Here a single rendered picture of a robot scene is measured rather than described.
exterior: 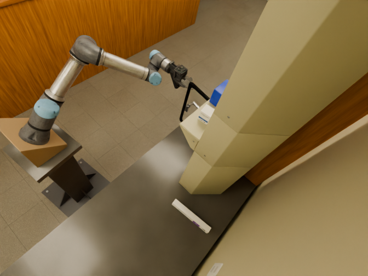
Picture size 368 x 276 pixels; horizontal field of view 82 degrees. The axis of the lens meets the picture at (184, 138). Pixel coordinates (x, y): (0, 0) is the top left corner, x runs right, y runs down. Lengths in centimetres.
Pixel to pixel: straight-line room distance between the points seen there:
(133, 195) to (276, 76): 108
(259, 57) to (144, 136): 219
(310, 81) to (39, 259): 139
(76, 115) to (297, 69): 260
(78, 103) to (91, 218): 187
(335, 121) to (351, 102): 10
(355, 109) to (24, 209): 255
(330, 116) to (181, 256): 101
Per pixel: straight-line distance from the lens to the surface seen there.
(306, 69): 57
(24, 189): 263
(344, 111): 100
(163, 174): 143
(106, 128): 271
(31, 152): 143
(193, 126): 94
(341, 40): 55
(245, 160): 96
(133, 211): 136
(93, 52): 126
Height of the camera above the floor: 228
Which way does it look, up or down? 59 degrees down
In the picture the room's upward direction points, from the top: 20 degrees clockwise
